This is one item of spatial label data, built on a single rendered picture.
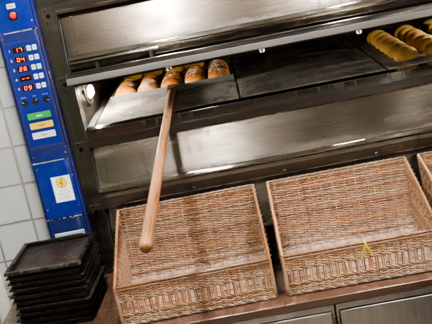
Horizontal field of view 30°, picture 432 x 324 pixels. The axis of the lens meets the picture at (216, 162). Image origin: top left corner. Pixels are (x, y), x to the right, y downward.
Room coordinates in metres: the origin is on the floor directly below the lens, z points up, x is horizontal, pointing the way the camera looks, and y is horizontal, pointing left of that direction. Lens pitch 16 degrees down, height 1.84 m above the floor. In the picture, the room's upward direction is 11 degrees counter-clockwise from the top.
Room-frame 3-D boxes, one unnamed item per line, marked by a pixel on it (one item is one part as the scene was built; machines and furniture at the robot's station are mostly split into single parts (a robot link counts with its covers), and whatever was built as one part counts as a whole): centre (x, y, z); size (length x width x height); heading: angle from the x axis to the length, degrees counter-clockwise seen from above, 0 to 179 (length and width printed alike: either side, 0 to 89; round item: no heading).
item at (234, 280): (2.77, 0.15, 0.72); 0.56 x 0.49 x 0.28; 89
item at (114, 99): (3.66, 0.12, 1.20); 0.55 x 0.36 x 0.03; 88
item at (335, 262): (2.74, -0.44, 0.72); 0.56 x 0.49 x 0.28; 87
